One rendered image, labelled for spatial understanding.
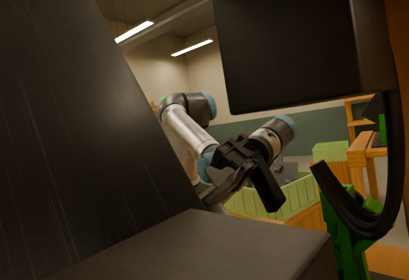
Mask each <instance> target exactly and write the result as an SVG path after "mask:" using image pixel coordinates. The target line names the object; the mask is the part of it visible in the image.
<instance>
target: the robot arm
mask: <svg viewBox="0 0 409 280"><path fill-rule="evenodd" d="M216 115H217V106H216V103H215V100H214V98H213V97H212V95H211V94H209V93H203V92H197V93H173V94H169V95H168V96H166V97H165V98H164V99H163V100H162V101H161V103H160V105H159V107H158V117H159V119H160V121H161V123H162V124H163V126H165V127H166V128H168V129H171V130H172V131H173V132H174V133H175V134H176V136H177V137H178V138H179V139H180V141H181V142H182V147H181V158H180V162H181V164H182V166H183V167H184V169H185V171H186V173H187V175H188V177H189V179H190V181H191V183H192V184H193V186H194V188H195V190H196V192H197V194H198V195H200V194H201V193H202V192H204V191H205V190H206V189H207V188H208V187H210V185H207V184H204V183H203V181H204V182H205V183H208V184H210V183H212V184H213V185H214V186H215V191H214V192H213V193H212V194H211V195H210V196H209V198H208V199H207V200H206V201H205V204H206V205H211V204H216V203H218V202H220V203H221V204H222V205H224V204H225V203H226V202H227V201H228V200H229V199H230V198H231V197H232V196H233V195H234V194H235V193H236V192H238V191H240V190H241V188H243V187H244V185H246V183H247V182H248V181H249V179H251V181H252V182H253V184H254V187H255V188H256V190H257V193H258V194H259V196H260V199H261V201H262V203H263V205H264V207H265V209H266V211H267V212H268V213H271V212H277V211H278V210H279V208H280V207H281V206H282V205H283V204H284V203H285V201H286V197H285V195H284V193H283V191H282V190H281V188H280V187H279V185H278V183H277V181H276V179H275V178H274V176H273V174H272V172H271V171H270V166H271V165H272V164H273V162H274V161H275V159H276V158H277V157H278V156H279V155H280V153H281V152H282V151H283V149H284V148H285V147H286V145H287V144H288V143H289V142H291V141H292V140H293V138H294V136H295V135H296V132H297V127H296V124H295V122H294V120H293V119H292V118H290V117H288V116H286V115H278V116H275V117H274V118H271V119H270V120H269V121H268V122H267V123H266V124H264V125H263V126H261V128H259V129H258V130H256V131H255V132H254V133H253V134H252V135H250V136H249V137H248V136H247V135H246V134H244V133H243V132H242V133H241V134H240V135H239V137H238V138H237V140H236V141H235V140H233V138H229V139H228V140H226V141H225V142H224V143H222V144H219V143H218V142H217V141H216V140H215V139H214V138H213V137H212V136H210V135H209V134H208V133H207V132H206V131H205V129H207V128H208V126H209V121H211V120H213V119H214V118H215V117H216ZM198 173H199V174H200V176H199V175H198Z"/></svg>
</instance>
